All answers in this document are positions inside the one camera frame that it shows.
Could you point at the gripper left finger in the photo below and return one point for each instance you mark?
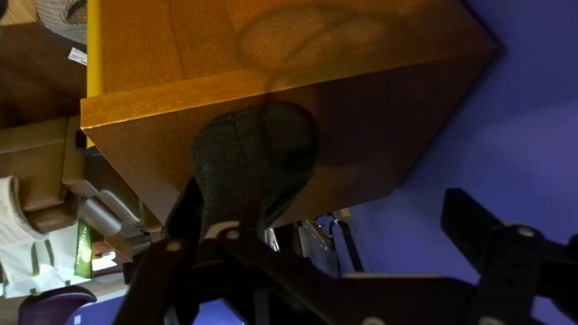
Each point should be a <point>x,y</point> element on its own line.
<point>156,280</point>

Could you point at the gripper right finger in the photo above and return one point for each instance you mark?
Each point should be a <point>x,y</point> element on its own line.
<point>505,271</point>

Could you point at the black head sock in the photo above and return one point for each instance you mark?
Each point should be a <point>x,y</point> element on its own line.
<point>253,167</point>

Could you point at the green packet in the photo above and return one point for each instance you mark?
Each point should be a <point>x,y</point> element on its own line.
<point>83,250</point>

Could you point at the purple round object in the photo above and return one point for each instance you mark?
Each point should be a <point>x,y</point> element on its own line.
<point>54,307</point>

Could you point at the white knitted cloth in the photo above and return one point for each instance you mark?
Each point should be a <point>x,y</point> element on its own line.
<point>11,212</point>

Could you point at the brown wooden furniture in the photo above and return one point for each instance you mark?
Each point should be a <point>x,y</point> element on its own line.
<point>36,149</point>

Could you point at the white paper tag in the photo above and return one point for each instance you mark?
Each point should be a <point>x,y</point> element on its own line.
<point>77,56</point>

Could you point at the yellow pole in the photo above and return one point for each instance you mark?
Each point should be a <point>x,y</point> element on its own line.
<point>93,45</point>

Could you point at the woven basket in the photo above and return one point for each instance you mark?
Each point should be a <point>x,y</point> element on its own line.
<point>58,16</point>

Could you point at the grey metal bracket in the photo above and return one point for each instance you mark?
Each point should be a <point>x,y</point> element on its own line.
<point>106,212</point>

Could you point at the silver metal frame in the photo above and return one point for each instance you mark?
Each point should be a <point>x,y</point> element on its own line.
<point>316,243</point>

